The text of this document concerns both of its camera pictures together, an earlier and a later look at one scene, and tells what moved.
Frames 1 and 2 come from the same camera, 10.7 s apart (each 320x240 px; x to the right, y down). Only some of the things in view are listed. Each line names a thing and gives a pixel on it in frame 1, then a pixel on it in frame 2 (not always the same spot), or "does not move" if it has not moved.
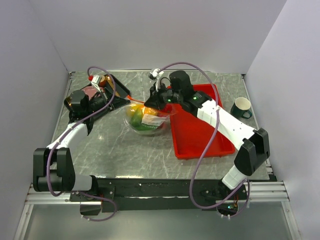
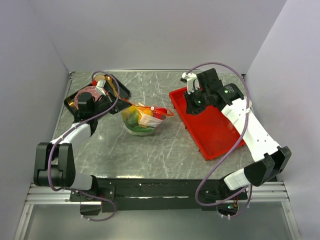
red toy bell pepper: x=168 y=108 → x=159 y=115
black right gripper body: x=175 y=94 → x=198 y=101
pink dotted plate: x=90 y=91 does not move
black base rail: x=142 y=194 does not move
